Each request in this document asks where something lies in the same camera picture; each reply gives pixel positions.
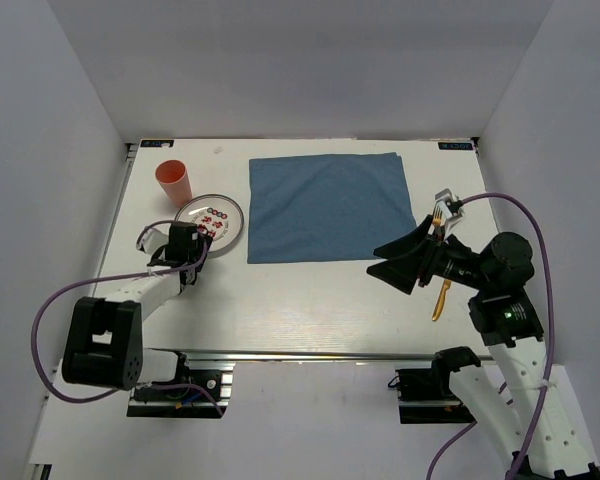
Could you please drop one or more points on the white plate with red characters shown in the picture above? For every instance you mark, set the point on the white plate with red characters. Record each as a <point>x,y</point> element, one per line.
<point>217,216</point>

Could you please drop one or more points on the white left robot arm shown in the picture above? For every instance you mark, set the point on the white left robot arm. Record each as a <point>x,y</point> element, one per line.
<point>105,346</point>

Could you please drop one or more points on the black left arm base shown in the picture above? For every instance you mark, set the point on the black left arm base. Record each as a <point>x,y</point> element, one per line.
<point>201,389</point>

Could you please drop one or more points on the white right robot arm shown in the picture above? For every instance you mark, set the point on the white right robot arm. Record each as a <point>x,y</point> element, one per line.
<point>532,432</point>

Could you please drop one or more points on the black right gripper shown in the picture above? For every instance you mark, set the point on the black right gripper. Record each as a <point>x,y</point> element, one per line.
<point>402,272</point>

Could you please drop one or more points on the table corner label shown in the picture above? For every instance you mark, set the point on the table corner label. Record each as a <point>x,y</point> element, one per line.
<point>456,146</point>
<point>157,143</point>

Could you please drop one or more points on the right table corner label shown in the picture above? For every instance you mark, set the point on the right table corner label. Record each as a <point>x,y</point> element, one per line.
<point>456,146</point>

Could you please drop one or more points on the gold fork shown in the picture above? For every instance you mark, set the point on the gold fork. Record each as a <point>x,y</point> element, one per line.
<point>438,219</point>

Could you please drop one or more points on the pink plastic cup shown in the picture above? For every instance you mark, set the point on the pink plastic cup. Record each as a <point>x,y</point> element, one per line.
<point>172,175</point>

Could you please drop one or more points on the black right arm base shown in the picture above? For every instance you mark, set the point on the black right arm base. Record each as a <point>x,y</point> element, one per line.
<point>422,402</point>

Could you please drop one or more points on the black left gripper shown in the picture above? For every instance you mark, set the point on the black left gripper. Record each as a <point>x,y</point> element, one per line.
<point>200,245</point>

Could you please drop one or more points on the blue cloth napkin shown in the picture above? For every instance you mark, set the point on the blue cloth napkin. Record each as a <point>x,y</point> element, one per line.
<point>326,208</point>

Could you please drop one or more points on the gold knife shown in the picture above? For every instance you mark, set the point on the gold knife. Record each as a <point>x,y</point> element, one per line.
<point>441,300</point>

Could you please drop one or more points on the aluminium table edge rail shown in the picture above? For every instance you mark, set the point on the aluminium table edge rail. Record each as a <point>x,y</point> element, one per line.
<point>245,355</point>

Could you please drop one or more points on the left table corner label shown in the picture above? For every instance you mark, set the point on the left table corner label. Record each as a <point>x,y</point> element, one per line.
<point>157,143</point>

